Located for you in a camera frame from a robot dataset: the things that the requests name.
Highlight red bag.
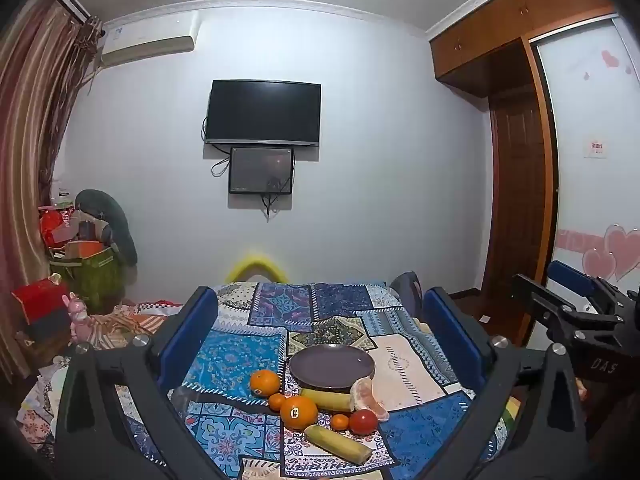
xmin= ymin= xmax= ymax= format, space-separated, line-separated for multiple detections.
xmin=40 ymin=207 xmax=76 ymax=248

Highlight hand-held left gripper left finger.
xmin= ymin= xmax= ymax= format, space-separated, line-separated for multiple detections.
xmin=54 ymin=286 xmax=241 ymax=480

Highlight pink heart stickers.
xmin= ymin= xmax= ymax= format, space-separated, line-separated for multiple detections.
xmin=557 ymin=224 xmax=640 ymax=282

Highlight floral cloth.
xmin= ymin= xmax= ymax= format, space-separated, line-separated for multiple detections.
xmin=15 ymin=360 xmax=71 ymax=461

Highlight black wall television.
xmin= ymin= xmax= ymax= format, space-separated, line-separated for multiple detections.
xmin=204 ymin=79 xmax=322 ymax=148

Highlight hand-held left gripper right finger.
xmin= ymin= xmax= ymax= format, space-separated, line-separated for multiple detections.
xmin=415 ymin=286 xmax=589 ymax=480

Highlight dark blue chair back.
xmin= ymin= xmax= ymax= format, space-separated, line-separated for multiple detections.
xmin=390 ymin=271 xmax=426 ymax=318

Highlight dark green plush cushion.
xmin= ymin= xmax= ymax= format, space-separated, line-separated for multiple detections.
xmin=75 ymin=189 xmax=138 ymax=267

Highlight red tomato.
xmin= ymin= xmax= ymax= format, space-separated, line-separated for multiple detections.
xmin=348 ymin=409 xmax=379 ymax=436

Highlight striped brown curtain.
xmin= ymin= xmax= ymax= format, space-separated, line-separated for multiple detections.
xmin=0 ymin=0 xmax=106 ymax=376

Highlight red box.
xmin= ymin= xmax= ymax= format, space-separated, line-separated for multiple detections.
xmin=11 ymin=280 xmax=71 ymax=326

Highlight yellow banana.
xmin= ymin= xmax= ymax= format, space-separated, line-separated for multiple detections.
xmin=304 ymin=424 xmax=373 ymax=465
xmin=300 ymin=388 xmax=353 ymax=412

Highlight peeled pomelo piece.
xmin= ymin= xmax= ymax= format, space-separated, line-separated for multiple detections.
xmin=350 ymin=376 xmax=390 ymax=422

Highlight plain orange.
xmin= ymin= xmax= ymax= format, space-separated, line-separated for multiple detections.
xmin=249 ymin=370 xmax=282 ymax=400

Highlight wooden overhead cabinet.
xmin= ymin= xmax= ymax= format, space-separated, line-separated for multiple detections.
xmin=429 ymin=0 xmax=621 ymax=98

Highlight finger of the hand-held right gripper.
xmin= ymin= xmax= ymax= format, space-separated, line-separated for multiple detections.
xmin=511 ymin=273 xmax=640 ymax=346
xmin=547 ymin=260 xmax=640 ymax=314

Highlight brown wooden door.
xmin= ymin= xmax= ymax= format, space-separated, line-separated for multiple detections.
xmin=487 ymin=85 xmax=549 ymax=301

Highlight orange with sticker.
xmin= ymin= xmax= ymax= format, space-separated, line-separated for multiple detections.
xmin=279 ymin=395 xmax=319 ymax=431

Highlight striped bed sheet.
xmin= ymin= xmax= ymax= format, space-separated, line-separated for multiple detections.
xmin=92 ymin=301 xmax=183 ymax=353

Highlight blue patchwork tablecloth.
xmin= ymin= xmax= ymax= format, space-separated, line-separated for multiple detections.
xmin=115 ymin=280 xmax=506 ymax=480

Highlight white sliding wardrobe door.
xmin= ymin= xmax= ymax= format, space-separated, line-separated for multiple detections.
xmin=530 ymin=12 xmax=640 ymax=296

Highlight green storage box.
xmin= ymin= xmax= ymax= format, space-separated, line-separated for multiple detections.
xmin=50 ymin=247 xmax=126 ymax=311

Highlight small black wall screen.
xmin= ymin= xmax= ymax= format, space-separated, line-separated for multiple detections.
xmin=228 ymin=146 xmax=295 ymax=195

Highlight pink toy rabbit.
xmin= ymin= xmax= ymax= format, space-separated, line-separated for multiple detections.
xmin=62 ymin=292 xmax=93 ymax=343

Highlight purple-grey plate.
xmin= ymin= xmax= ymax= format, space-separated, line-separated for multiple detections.
xmin=288 ymin=344 xmax=377 ymax=392

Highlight white air conditioner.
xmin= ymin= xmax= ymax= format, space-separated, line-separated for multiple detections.
xmin=100 ymin=10 xmax=198 ymax=67

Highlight yellow chair back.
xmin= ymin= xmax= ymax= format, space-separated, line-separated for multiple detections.
xmin=226 ymin=250 xmax=287 ymax=283

